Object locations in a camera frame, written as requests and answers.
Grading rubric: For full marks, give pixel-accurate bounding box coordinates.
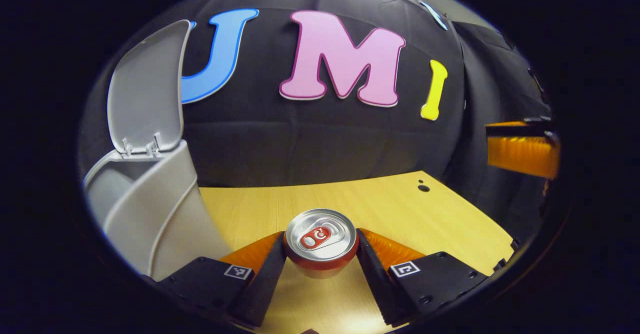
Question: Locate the wooden desktop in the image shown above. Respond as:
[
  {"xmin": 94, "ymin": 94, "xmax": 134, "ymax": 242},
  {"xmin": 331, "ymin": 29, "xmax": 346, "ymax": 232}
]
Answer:
[{"xmin": 199, "ymin": 171, "xmax": 516, "ymax": 334}]

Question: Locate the red pop can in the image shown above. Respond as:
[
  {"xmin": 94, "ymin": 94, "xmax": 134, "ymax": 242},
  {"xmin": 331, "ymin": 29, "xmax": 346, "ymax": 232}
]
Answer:
[{"xmin": 283, "ymin": 208, "xmax": 360, "ymax": 280}]

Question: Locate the black backdrop cloth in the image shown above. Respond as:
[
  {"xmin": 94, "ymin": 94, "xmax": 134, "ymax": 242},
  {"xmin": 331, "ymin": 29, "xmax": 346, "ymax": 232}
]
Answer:
[{"xmin": 77, "ymin": 0, "xmax": 556, "ymax": 235}]

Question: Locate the white desktop garbage bin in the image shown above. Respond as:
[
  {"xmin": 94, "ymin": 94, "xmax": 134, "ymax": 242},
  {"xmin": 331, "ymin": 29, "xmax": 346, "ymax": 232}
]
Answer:
[{"xmin": 82, "ymin": 19, "xmax": 233, "ymax": 282}]

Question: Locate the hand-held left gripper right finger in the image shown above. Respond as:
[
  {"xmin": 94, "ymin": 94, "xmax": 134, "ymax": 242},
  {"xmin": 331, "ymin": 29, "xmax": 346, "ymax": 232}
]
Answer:
[{"xmin": 355, "ymin": 228, "xmax": 489, "ymax": 328}]

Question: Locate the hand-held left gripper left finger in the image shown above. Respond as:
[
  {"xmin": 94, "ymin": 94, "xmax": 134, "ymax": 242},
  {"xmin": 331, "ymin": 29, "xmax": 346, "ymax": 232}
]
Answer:
[{"xmin": 157, "ymin": 231, "xmax": 289, "ymax": 328}]

